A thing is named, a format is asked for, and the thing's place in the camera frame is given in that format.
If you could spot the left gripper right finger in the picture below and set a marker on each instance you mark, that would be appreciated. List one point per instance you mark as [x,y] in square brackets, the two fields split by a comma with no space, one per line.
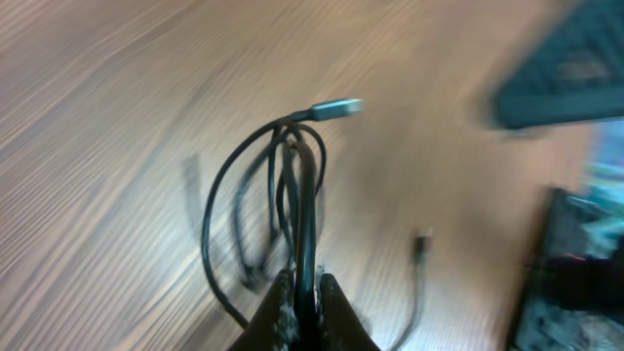
[339,326]

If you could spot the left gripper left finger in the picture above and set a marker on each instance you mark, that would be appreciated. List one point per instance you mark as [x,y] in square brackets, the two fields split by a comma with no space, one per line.
[274,325]

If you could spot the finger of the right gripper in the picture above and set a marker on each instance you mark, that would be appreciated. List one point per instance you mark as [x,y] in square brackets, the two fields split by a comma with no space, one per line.
[574,74]

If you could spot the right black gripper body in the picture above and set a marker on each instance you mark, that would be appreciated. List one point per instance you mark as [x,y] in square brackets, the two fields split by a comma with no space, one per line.
[572,292]

